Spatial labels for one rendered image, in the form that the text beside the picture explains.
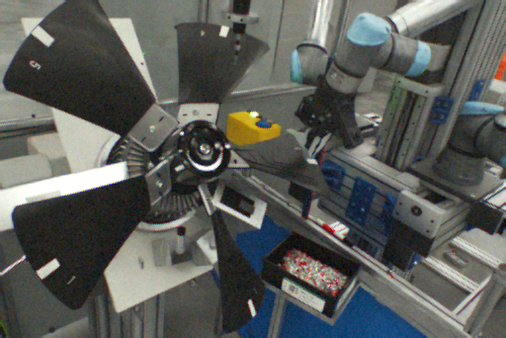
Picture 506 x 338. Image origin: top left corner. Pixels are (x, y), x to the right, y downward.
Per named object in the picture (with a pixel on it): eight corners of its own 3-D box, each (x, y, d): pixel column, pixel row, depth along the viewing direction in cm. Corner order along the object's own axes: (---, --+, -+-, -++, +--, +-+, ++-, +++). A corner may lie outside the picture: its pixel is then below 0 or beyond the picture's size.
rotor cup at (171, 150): (148, 197, 86) (175, 184, 76) (142, 128, 88) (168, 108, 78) (210, 195, 94) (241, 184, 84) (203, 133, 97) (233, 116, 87)
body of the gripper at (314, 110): (313, 112, 105) (335, 70, 97) (336, 133, 101) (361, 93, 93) (293, 117, 100) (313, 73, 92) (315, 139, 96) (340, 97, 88)
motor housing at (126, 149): (120, 237, 96) (141, 231, 86) (89, 142, 96) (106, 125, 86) (203, 209, 110) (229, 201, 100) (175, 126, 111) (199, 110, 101)
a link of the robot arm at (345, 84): (372, 77, 90) (348, 80, 85) (361, 94, 93) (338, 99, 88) (348, 57, 93) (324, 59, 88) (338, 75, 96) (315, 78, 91)
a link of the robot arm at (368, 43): (402, 35, 81) (366, 25, 78) (374, 82, 88) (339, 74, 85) (386, 16, 87) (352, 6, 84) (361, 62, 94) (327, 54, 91)
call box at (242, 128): (224, 141, 145) (227, 113, 140) (246, 136, 152) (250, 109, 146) (254, 161, 136) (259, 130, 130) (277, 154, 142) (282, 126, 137)
